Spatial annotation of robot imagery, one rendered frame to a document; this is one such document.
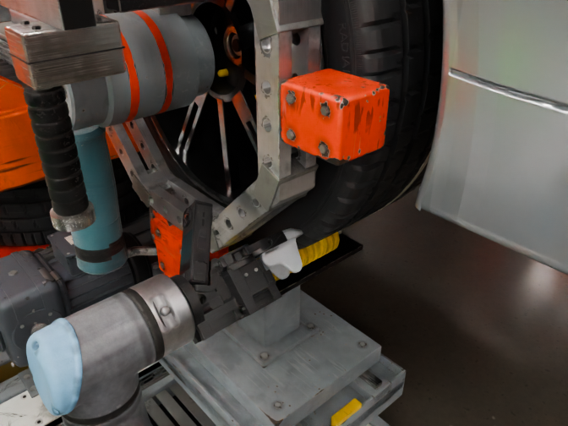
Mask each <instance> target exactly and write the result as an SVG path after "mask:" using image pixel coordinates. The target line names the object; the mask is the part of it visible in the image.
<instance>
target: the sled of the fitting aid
mask: <svg viewBox="0 0 568 426"><path fill-rule="evenodd" d="M158 362H159V363H160V364H161V365H162V366H163V367H164V368H165V370H166V371H167V372H168V373H169V374H170V375H171V376H172V377H173V378H174V379H175V380H176V381H177V382H178V383H179V384H180V385H181V387H182V388H183V389H184V390H185V391H186V392H187V393H188V394H189V396H190V397H191V398H192V399H193V400H194V401H195V402H196V403H197V405H198V406H199V407H200V408H201V409H202V410H203V411H204V412H205V414H206V415H207V416H208V417H209V418H210V419H211V420H212V421H213V422H214V424H215V425H216V426H263V425H262V424H261V423H260V422H259V421H258V420H257V419H256V418H255V417H254V416H253V415H252V414H251V413H250V412H249V411H248V410H247V409H246V408H245V407H244V406H243V405H242V404H241V403H240V402H239V401H238V400H237V399H236V398H235V397H234V396H233V395H232V394H231V393H230V392H229V391H228V390H227V389H226V388H225V387H224V386H223V385H222V384H221V383H220V382H219V381H218V380H217V379H216V378H215V377H214V376H213V375H212V374H211V373H210V372H209V371H208V370H207V369H206V368H205V367H204V366H203V365H202V364H201V363H200V362H199V361H198V360H197V359H196V358H195V357H194V356H193V355H192V354H191V353H190V352H189V351H188V350H187V349H186V348H185V347H180V348H179V349H178V350H176V351H174V352H172V353H170V354H168V355H166V356H165V357H164V358H162V359H160V360H158ZM405 376H406V370H405V369H403V368H402V367H400V366H399V365H398V364H396V363H394V362H393V361H391V360H390V359H389V358H388V357H386V356H385V355H384V354H382V353H380V360H379V362H377V363H376V364H374V365H373V366H372V367H370V368H369V369H368V370H366V371H365V372H364V373H362V374H361V375H359V376H358V377H357V378H356V379H355V380H354V381H352V382H351V383H350V384H348V385H347V386H345V387H344V388H343V389H342V390H340V391H339V392H337V393H336V394H335V395H334V396H333V397H332V398H330V399H329V400H328V401H326V402H325V403H323V404H322V405H321V406H320V407H318V408H317V409H315V410H314V411H313V412H311V413H310V414H309V415H308V416H307V417H306V418H304V419H303V420H301V421H300V422H299V423H297V424H296V425H295V426H366V425H367V424H368V423H370V422H371V421H372V420H373V419H374V418H376V417H377V416H378V415H379V414H380V413H382V412H383V411H384V410H385V409H386V408H387V407H388V406H389V405H390V404H391V403H393V402H394V401H395V400H396V399H397V398H399V397H400V396H401V395H402V392H403V386H404V381H405Z"/></svg>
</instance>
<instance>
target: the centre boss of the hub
mask: <svg viewBox="0 0 568 426"><path fill-rule="evenodd" d="M223 45H224V49H225V53H226V55H227V57H228V59H229V60H230V61H231V62H232V63H233V64H235V65H237V66H242V52H241V47H240V42H239V39H238V34H237V32H236V29H235V27H234V25H230V26H229V27H228V28H227V29H226V31H225V34H224V37H223Z"/></svg>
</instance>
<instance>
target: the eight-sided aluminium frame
mask: <svg viewBox="0 0 568 426"><path fill-rule="evenodd" d="M247 2H248V4H249V6H250V8H251V11H252V15H253V18H254V52H255V83H256V113H257V144H258V174H259V175H258V177H257V180H256V181H255V182H253V183H252V184H251V185H250V186H249V187H248V188H247V189H246V190H245V191H243V192H242V193H241V194H240V195H239V196H238V197H237V198H236V199H235V200H234V201H233V202H232V203H231V204H230V205H229V206H228V207H227V208H225V207H223V206H221V205H219V204H218V203H216V202H215V201H214V200H212V199H210V198H209V197H207V196H206V195H204V194H202V193H201V192H200V191H198V190H197V189H195V188H193V187H191V186H190V185H188V184H187V183H185V182H184V181H182V180H181V179H179V178H177V177H175V176H174V174H173V173H172V172H171V171H170V169H169V168H168V166H167V164H166V162H165V160H164V158H163V156H162V154H161V152H160V150H159V148H158V146H157V144H156V142H155V140H154V139H153V137H152V135H151V133H150V130H149V129H148V127H147V125H146V123H145V120H144V119H143V118H139V119H135V120H132V121H130V122H126V125H127V127H128V130H129V131H130V133H131V134H132V136H133V138H134V141H135V143H136V145H137V146H138V148H139V151H140V153H141V155H142V156H143V158H144V160H145V163H146V165H147V167H148V168H149V170H145V167H144V165H143V163H142V161H141V160H140V158H139V155H138V153H137V151H136V149H135V148H134V146H133V144H132V142H131V140H130V138H129V136H128V134H127V132H126V130H125V128H124V126H123V124H122V123H120V124H116V125H112V126H109V127H106V132H107V134H108V136H109V138H110V140H111V142H112V144H113V146H114V148H115V150H116V152H117V154H118V156H119V158H120V160H121V162H122V164H123V166H124V168H125V170H126V172H127V174H128V176H129V178H130V180H131V182H132V184H133V186H132V188H133V189H134V191H135V192H136V193H137V195H138V196H139V197H140V199H141V200H142V201H143V202H144V203H145V205H146V206H147V208H149V207H150V205H151V206H152V207H153V208H154V209H155V210H156V211H157V212H158V213H159V214H160V215H161V216H163V217H164V218H166V219H167V220H168V221H170V222H171V223H172V224H173V225H174V226H176V227H177V228H179V229H180V230H181V231H182V230H183V213H184V211H185V210H186V209H187V208H188V207H189V206H191V204H193V202H194V201H195V200H198V201H203V202H206V203H211V204H213V207H212V213H213V214H212V215H213V220H212V226H211V237H210V252H211V253H212V254H213V253H215V252H217V251H219V250H222V249H224V248H226V247H228V246H230V245H233V244H235V243H237V242H239V241H241V240H243V239H245V238H247V237H249V236H251V235H252V232H254V231H255V230H257V229H258V228H259V227H261V226H263V225H264V224H265V223H266V222H267V221H269V220H270V219H271V218H273V217H274V216H276V215H277V214H279V213H280V212H281V211H283V210H284V209H286V208H287V207H288V206H289V205H291V204H292V203H293V202H295V201H296V200H297V199H300V198H302V197H304V196H306V195H307V192H308V191H309V190H311V189H312V188H314V186H315V173H316V171H317V169H318V166H319V165H318V164H317V163H316V156H313V155H311V154H309V153H307V152H305V151H303V150H300V149H298V148H296V147H293V146H291V145H289V144H286V143H284V142H283V141H282V140H281V82H282V81H283V80H284V79H290V78H293V77H297V76H300V75H304V74H309V73H313V72H316V71H319V70H320V26H321V25H323V24H324V20H323V17H322V13H321V0H247ZM93 3H94V8H95V13H96V14H112V13H114V10H111V9H108V8H107V3H106V0H93Z"/></svg>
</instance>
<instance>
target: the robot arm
mask: <svg viewBox="0 0 568 426"><path fill-rule="evenodd" d="M212 207H213V204H211V203H206V202H203V201H198V200H195V201H194V202H193V204H191V206H189V207H188V208H187V209H186V210H185V211H184V213H183V240H182V250H181V260H180V271H179V275H175V276H172V277H168V276H165V275H163V274H158V275H156V276H153V277H151V278H150V279H147V280H145V281H142V282H141V283H138V284H136V285H134V286H132V287H130V288H128V289H127V290H124V291H122V292H119V293H117V294H115V295H113V296H111V297H109V298H106V299H104V300H102V301H100V302H99V303H95V304H93V305H91V306H89V307H87V308H85V309H82V310H80V311H79V312H76V313H74V314H71V315H69V316H67V317H65V318H60V319H56V320H54V321H53V322H52V323H51V324H50V325H48V326H46V327H44V328H42V329H40V330H38V331H37V332H35V333H33V334H32V335H31V336H30V338H29V340H28V341H27V345H26V354H27V359H28V364H29V367H30V371H31V373H32V375H33V380H34V382H35V387H36V389H37V390H38V393H39V395H40V397H41V399H42V401H43V403H44V405H45V407H46V409H47V410H48V411H49V413H51V414H52V415H54V416H62V419H63V423H64V426H152V424H151V422H150V419H149V416H148V413H147V411H146V408H145V402H144V397H143V394H142V390H141V386H140V382H139V374H138V372H139V371H140V370H142V369H144V368H146V367H148V366H150V365H151V364H153V363H155V362H157V361H158V360H160V359H162V358H164V357H165V356H166V355H168V354H170V353H172V352H174V351H176V350H178V349H179V348H180V347H183V346H185V345H186V344H188V343H190V342H191V341H194V344H196V343H198V342H200V341H204V340H206V339H208V338H209V337H211V336H213V335H214V334H215V333H216V332H218V331H220V330H222V329H224V328H226V327H228V326H229V325H231V324H233V323H234V322H236V321H238V320H241V319H243V318H245V317H247V316H249V315H251V314H253V313H255V312H256V311H258V310H260V309H262V308H263V307H265V306H267V305H268V304H270V303H273V302H274V301H276V300H277V299H279V298H281V297H282V295H281V294H280V292H279V290H278V288H277V286H276V280H275V278H274V276H273V275H272V274H274V275H275V276H276V277H278V278H279V279H281V280H283V279H286V278H288V277H289V275H290V271H291V272H292V273H297V272H299V271H300V270H301V269H302V266H303V264H302V260H301V258H300V254H299V252H298V246H297V243H296V238H298V237H299V236H301V235H303V232H302V230H301V229H294V228H289V229H286V230H283V231H280V232H277V233H275V234H272V235H270V236H269V237H266V238H263V239H261V240H259V241H258V242H256V243H253V244H251V245H248V244H245V245H243V246H241V247H239V248H236V249H234V250H233V251H231V252H229V253H227V254H224V255H222V256H221V257H220V258H219V259H217V258H214V259H212V260H210V237H211V226H212V220H213V215H212V214H213V213H212ZM258 258H260V259H258ZM263 289H264V290H263ZM242 311H243V314H242V313H241V312H242Z"/></svg>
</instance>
